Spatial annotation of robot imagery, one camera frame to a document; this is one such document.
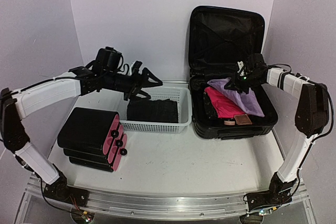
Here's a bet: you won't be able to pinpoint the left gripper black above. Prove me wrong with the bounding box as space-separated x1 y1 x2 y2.
103 67 163 104

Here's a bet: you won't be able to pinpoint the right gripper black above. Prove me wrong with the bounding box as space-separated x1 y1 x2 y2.
224 71 264 94

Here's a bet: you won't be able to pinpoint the small red item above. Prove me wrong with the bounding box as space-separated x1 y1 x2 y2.
204 87 245 119

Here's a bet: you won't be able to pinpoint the purple shirt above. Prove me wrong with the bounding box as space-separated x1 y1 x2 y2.
207 77 265 118

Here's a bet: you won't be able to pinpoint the black jeans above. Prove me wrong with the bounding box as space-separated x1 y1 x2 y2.
127 99 179 123

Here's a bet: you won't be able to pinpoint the small round pink tin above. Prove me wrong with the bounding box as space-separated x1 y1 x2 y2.
224 119 236 126

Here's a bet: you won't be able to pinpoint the white perforated plastic basket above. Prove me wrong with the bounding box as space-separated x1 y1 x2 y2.
116 86 192 134

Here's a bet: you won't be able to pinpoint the black ribbed hard suitcase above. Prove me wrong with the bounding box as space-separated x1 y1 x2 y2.
188 6 278 140

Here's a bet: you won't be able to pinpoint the black pink small suitcase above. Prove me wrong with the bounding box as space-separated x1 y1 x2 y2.
57 108 128 172

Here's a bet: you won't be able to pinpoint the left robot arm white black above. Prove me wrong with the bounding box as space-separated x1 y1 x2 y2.
1 66 163 201

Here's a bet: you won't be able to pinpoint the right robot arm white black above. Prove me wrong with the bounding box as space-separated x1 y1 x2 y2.
226 54 334 183

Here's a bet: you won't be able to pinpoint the brown leather wallet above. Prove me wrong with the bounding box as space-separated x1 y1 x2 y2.
234 114 252 125

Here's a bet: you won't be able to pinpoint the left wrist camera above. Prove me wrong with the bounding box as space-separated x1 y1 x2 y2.
92 47 122 74

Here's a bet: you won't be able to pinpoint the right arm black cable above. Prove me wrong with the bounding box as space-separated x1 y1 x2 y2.
267 63 332 138

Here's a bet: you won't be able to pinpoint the aluminium front rail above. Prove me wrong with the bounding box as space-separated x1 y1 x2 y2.
25 174 310 216

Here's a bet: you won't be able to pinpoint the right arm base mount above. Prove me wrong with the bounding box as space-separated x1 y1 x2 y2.
244 173 297 212

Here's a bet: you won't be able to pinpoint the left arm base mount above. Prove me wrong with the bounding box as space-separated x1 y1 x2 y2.
43 171 89 207

